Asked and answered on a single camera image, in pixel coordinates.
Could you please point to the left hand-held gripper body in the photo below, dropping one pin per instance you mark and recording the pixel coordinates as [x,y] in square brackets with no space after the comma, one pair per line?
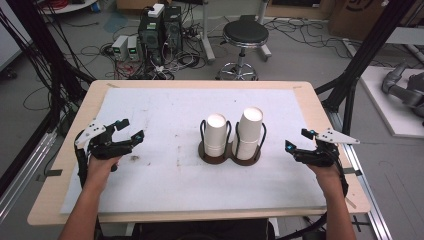
[100,146]

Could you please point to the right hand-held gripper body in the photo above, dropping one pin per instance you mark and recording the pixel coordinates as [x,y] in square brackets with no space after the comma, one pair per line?
[320,155]

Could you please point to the person's right hand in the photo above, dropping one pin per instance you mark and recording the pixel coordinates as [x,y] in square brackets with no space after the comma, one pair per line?
[325,176]

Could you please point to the person's left hand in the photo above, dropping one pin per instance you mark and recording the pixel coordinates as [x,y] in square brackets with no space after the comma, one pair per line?
[100,170]

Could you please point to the black tape strip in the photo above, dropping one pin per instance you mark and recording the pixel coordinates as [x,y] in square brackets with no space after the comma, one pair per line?
[53,172]
[354,171]

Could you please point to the white foam mat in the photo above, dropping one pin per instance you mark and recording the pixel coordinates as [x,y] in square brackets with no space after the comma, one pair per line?
[166,110]

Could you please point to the light wooden table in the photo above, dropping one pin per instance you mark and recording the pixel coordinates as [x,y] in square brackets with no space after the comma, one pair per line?
[66,200]

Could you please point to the white floor board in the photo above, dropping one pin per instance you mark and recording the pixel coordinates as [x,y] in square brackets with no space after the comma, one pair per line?
[383,110]

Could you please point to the black tape cross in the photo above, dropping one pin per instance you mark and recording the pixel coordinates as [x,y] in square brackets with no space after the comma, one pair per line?
[358,222]

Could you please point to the grey bench power supply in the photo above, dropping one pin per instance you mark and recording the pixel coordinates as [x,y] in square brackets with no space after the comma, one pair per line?
[133,47]
[119,46]

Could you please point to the black computer tower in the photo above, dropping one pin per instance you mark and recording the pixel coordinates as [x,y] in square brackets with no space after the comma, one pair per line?
[151,38]
[173,28]

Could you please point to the person's dark clothing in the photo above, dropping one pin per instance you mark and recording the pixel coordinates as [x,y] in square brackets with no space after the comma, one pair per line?
[200,231]

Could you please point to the white box device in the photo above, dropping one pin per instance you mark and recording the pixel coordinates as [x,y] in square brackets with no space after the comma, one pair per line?
[156,10]

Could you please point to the black round stool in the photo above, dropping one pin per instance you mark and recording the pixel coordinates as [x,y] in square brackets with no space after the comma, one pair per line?
[245,32]

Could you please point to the large cardboard box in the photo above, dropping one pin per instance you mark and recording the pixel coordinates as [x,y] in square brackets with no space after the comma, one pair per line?
[353,20]

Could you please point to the white round table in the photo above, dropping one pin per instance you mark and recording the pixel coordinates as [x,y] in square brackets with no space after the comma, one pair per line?
[73,7]

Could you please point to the aluminium rail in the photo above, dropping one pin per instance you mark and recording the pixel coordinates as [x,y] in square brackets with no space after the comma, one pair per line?
[370,193]
[23,176]

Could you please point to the black metal frame post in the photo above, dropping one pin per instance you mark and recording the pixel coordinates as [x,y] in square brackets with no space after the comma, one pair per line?
[366,50]

